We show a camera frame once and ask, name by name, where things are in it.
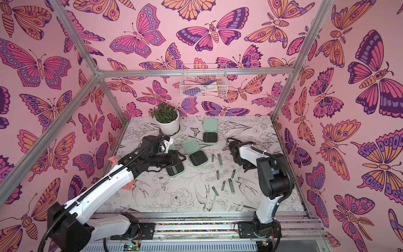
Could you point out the potted green plant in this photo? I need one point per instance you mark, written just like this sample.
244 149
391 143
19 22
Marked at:
167 118

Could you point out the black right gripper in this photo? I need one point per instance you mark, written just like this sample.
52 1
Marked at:
233 149

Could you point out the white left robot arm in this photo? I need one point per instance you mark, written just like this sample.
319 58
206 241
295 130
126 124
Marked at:
68 224

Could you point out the green case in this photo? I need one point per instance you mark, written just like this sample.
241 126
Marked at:
196 155
176 171
210 134

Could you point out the pink plastic toy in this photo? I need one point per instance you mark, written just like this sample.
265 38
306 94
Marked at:
128 186

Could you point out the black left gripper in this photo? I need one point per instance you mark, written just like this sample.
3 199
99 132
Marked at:
173 159

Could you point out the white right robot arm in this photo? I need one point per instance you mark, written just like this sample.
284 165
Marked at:
275 181

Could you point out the white wire wall basket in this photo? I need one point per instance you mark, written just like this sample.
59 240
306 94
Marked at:
204 80

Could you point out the green nail clipper long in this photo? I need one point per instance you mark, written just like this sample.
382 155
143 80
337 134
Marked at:
230 182

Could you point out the green nail tool upper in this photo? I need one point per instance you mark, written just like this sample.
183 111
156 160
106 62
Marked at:
219 159

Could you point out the green nail clipper small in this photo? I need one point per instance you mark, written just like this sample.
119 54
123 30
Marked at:
215 191

